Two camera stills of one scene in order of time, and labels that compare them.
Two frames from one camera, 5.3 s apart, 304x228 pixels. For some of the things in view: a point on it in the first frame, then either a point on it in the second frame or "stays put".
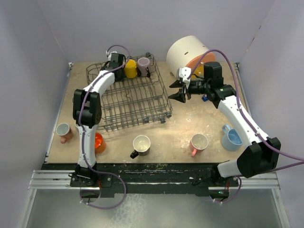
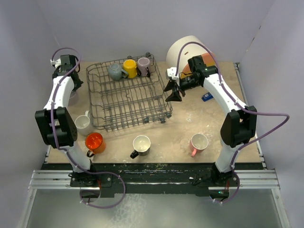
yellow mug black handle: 130,69 stays put
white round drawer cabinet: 188,51 stays put
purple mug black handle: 144,66 stays put
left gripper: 122,76 to 78,85
